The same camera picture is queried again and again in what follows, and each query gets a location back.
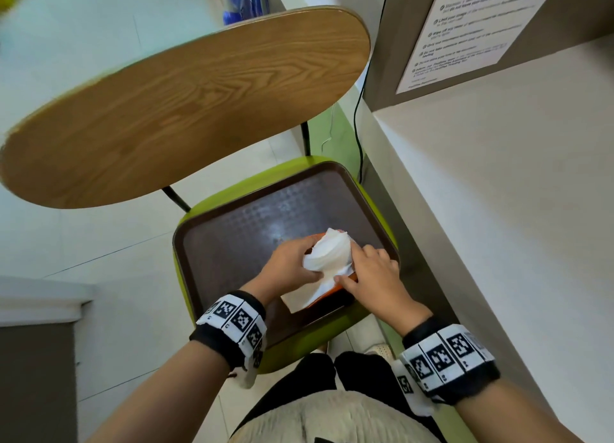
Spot person's right hand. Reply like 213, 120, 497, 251
333, 243, 424, 334

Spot person's left hand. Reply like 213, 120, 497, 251
253, 236, 325, 305

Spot orange packet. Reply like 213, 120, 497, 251
305, 230, 360, 299

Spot white paper tissue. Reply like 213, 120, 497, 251
280, 227, 358, 313

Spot person's left forearm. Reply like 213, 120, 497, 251
88, 339, 232, 443

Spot person's right forearm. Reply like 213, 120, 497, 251
452, 375, 589, 443

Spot person's white shoe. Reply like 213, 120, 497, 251
364, 342, 395, 362

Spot green chair seat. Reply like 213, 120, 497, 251
173, 155, 400, 375

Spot dark brown plastic tray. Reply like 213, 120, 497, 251
172, 162, 402, 350

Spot left marker wristband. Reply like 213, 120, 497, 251
189, 290, 268, 377

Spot marker wristband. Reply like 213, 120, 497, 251
189, 290, 268, 377
390, 315, 501, 417

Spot person's black trousers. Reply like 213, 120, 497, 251
232, 351, 448, 443

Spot right marker wristband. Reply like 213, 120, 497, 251
390, 315, 501, 417

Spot person's white shirt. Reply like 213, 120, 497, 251
234, 389, 442, 443

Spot wooden chair backrest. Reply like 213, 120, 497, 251
0, 5, 373, 210

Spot white printed paper notice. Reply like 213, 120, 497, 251
395, 0, 565, 95

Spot grey white cabinet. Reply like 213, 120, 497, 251
0, 276, 95, 443

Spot brown partition board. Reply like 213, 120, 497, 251
363, 0, 614, 113

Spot black metal chair frame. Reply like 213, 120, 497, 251
161, 121, 312, 213

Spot black cable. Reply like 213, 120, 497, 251
353, 0, 392, 185

